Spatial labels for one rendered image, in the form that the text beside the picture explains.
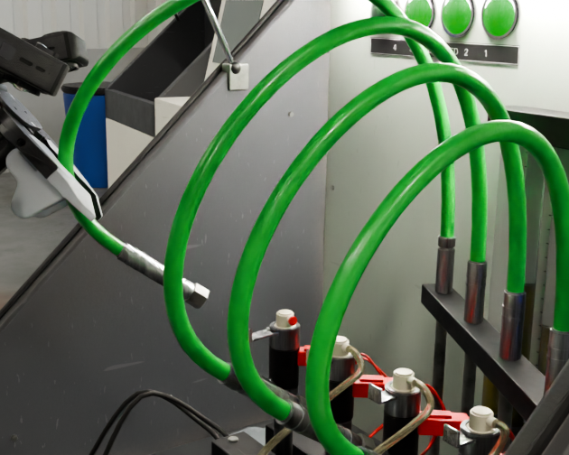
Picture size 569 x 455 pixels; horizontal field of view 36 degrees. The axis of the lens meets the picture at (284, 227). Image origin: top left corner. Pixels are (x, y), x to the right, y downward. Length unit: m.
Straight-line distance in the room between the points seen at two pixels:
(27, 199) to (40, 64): 0.21
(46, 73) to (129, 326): 0.51
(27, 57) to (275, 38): 0.54
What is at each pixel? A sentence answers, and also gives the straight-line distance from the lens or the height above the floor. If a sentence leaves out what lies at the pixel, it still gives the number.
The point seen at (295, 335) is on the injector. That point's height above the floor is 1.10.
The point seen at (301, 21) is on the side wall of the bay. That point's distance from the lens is 1.15.
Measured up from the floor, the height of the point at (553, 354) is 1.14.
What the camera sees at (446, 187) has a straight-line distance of 0.90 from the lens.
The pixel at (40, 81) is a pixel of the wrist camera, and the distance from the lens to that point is 0.64.
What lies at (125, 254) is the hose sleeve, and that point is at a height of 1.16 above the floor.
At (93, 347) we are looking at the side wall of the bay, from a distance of 1.08.
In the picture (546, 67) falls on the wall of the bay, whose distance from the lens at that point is 0.92.
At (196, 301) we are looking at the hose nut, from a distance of 0.86.
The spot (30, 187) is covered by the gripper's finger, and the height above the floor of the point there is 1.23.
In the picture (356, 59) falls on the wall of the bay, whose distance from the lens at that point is 1.14.
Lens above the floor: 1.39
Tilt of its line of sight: 14 degrees down
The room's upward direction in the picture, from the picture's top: 1 degrees clockwise
